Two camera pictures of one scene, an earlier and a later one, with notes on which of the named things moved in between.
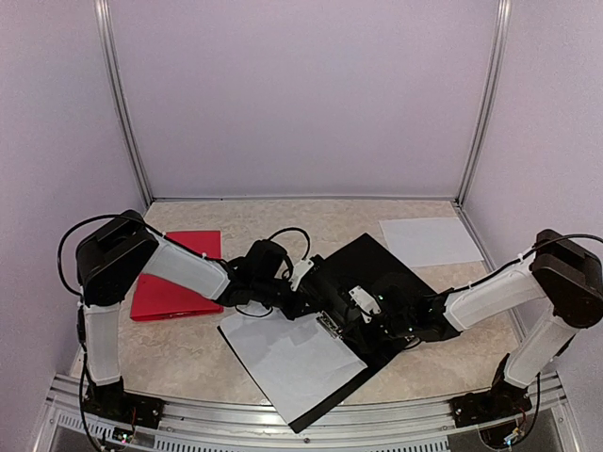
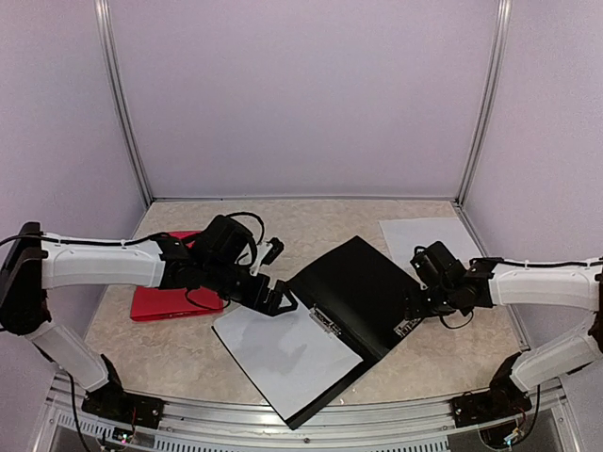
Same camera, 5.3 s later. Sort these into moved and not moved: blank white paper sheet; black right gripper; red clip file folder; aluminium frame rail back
Moved: black right gripper
Not moved: blank white paper sheet; red clip file folder; aluminium frame rail back
